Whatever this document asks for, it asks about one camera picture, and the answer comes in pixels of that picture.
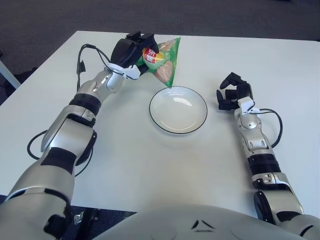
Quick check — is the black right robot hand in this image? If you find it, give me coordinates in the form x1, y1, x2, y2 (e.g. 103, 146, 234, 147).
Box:
216, 72, 253, 111

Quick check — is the grey robot torso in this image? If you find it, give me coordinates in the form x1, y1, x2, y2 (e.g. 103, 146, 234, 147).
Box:
92, 203, 320, 240

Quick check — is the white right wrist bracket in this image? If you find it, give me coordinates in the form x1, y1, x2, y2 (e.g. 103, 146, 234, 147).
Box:
236, 97, 261, 115

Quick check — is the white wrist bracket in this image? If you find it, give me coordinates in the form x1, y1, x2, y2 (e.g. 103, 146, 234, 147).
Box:
236, 97, 261, 115
104, 62, 141, 81

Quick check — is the green chips snack bag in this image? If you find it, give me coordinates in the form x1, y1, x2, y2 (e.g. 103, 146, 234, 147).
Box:
136, 36, 181, 89

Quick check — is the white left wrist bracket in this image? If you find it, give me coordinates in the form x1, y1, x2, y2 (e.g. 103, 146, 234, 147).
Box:
104, 62, 141, 81

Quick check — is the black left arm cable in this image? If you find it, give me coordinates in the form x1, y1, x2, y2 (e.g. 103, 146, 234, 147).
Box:
27, 43, 112, 177

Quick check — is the white plate black rim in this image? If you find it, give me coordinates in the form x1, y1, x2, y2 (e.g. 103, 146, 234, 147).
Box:
149, 85, 209, 136

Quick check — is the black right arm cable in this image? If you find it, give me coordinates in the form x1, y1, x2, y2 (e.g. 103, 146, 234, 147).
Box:
258, 107, 284, 148

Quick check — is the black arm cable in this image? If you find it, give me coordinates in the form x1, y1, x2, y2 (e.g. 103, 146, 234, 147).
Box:
258, 107, 284, 148
27, 43, 112, 177

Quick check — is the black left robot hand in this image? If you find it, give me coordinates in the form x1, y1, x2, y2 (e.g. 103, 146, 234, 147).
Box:
110, 31, 160, 77

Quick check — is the black robot waist hardware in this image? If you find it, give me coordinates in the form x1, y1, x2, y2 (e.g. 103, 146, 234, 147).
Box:
67, 206, 138, 240

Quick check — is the white table leg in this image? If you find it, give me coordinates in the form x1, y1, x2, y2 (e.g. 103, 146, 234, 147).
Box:
0, 59, 21, 90

